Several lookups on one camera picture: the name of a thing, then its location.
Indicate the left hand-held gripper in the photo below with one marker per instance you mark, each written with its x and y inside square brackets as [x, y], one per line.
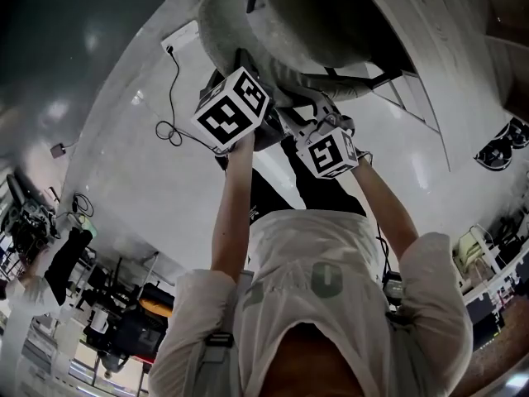
[231, 110]

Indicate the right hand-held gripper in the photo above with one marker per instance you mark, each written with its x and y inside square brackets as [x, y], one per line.
[328, 153]

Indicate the grey fabric sack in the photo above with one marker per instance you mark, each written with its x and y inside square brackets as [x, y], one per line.
[297, 23]

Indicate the person's left forearm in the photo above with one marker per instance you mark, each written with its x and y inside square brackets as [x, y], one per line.
[233, 205]

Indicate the person's right forearm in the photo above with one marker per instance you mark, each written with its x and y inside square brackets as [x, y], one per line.
[384, 213]

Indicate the wooden shelf desk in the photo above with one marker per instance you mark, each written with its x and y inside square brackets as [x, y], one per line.
[446, 23]

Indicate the white floor socket plate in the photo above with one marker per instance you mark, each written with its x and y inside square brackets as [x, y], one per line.
[184, 35]

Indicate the person's black trousers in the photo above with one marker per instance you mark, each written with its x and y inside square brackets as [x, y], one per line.
[322, 192]

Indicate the person's white shirt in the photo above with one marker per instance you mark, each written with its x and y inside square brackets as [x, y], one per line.
[314, 254]

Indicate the black and white shoes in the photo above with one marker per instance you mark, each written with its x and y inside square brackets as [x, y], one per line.
[494, 155]

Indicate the black waist device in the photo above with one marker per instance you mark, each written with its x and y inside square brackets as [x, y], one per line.
[393, 290]

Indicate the white metal rack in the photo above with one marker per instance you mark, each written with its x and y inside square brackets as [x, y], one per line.
[479, 242]

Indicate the grey power adapter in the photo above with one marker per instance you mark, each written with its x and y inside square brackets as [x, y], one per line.
[58, 150]

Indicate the orange padded object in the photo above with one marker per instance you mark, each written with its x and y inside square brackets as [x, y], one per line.
[155, 306]

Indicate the pile of black white devices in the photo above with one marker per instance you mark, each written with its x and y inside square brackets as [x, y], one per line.
[29, 221]

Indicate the black equipment case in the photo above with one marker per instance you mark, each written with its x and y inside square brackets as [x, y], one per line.
[136, 337]

